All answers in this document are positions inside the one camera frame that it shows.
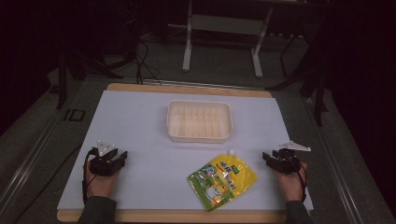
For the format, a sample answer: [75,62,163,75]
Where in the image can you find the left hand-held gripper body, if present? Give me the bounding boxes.
[90,139,125,177]

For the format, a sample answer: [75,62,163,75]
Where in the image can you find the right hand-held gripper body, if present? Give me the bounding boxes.
[270,140,312,175]

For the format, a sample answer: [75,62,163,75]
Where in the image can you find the yellow spout pouch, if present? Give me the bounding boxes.
[186,149,259,213]

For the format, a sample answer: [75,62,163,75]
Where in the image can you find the white plastic basket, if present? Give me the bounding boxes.
[165,99,233,144]

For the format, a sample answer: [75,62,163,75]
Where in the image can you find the person's left hand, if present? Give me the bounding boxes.
[85,158,121,199]

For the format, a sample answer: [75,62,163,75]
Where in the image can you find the person's right hand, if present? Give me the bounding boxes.
[273,161,309,203]

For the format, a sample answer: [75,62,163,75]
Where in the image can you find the white table mat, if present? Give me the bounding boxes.
[57,90,315,212]

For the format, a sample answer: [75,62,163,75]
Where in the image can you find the black metal stand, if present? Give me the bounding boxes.
[55,27,139,110]
[265,15,330,128]

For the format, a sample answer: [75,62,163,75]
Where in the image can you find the metal floor strip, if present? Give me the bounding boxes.
[142,78,254,91]

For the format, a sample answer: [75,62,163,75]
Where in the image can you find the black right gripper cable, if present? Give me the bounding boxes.
[289,157,308,203]

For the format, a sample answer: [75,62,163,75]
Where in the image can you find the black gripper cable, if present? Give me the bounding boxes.
[289,157,308,203]
[81,147,99,205]

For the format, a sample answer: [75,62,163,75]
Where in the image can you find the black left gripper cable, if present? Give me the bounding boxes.
[81,147,99,205]

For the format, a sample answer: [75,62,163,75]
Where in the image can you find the metal floor rail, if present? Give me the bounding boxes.
[302,94,366,224]
[0,111,64,216]

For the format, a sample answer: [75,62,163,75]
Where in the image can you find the black floor cables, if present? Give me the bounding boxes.
[134,39,163,86]

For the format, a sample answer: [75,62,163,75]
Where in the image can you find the white metal desk frame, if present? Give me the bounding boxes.
[181,0,275,79]

